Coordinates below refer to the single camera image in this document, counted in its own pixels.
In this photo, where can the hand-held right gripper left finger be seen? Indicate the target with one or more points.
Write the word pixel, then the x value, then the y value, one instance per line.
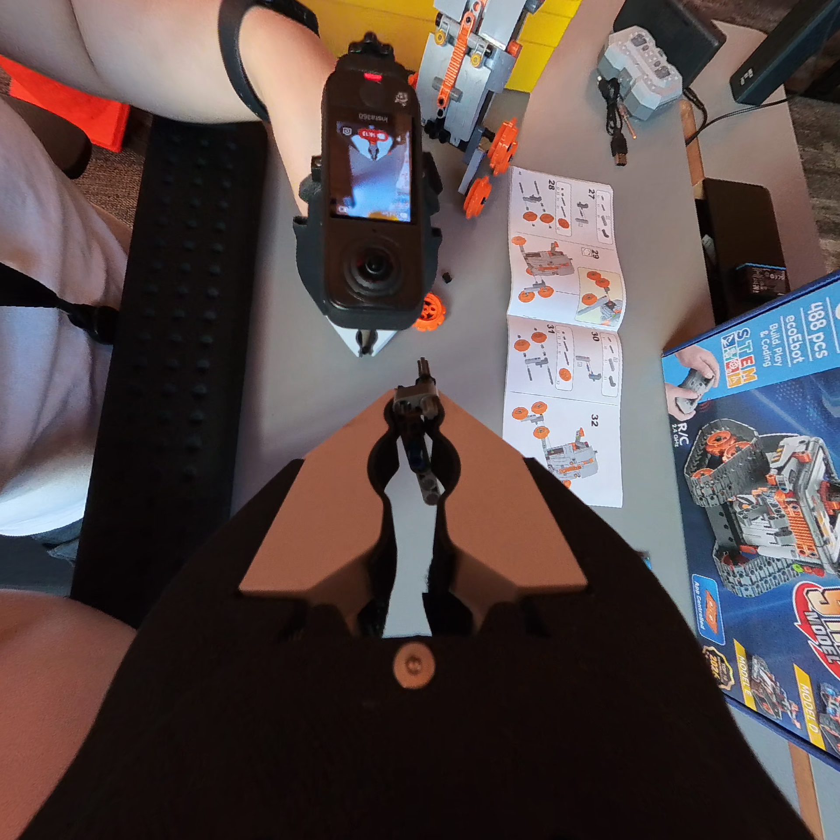
pixel 308 525

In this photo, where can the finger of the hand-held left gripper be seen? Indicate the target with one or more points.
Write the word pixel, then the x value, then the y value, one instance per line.
pixel 351 338
pixel 380 338

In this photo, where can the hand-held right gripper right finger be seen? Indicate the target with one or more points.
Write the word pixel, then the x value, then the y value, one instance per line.
pixel 505 525

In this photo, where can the small grey building block connector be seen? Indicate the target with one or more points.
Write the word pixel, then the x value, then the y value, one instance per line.
pixel 413 400

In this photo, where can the person's left forearm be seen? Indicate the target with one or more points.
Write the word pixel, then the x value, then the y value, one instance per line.
pixel 164 59

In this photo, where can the grey desk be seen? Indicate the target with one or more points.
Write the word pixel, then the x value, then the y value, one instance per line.
pixel 472 341

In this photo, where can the black dotted desk mat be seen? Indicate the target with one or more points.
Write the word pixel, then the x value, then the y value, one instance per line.
pixel 177 328

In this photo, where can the orange toy gear wheel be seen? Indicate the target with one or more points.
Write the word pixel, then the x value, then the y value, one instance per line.
pixel 433 312

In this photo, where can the white instruction booklet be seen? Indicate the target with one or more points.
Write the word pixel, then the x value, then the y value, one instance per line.
pixel 564 367

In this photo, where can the grey building block vehicle model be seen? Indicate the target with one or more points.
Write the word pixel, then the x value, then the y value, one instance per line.
pixel 469 72

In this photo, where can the yellow plastic bin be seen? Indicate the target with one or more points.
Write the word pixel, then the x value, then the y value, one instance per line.
pixel 407 19

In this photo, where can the blue robot kit box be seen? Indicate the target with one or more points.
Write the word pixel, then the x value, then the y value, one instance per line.
pixel 754 492

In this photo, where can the black wrist band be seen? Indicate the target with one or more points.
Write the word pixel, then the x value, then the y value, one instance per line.
pixel 229 52

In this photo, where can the person's white clothing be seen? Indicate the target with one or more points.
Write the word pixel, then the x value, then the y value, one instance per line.
pixel 39 394

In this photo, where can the person's leg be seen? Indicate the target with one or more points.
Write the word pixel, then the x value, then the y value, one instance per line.
pixel 46 689

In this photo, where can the grey battery box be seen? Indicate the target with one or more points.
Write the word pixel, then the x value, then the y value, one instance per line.
pixel 640 72

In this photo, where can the orange object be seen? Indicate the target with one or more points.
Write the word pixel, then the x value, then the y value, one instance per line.
pixel 59 105

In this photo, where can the black rectangular device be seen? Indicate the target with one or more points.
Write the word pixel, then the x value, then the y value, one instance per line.
pixel 735 236

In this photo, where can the dark flat box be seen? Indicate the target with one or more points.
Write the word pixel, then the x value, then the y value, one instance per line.
pixel 682 26

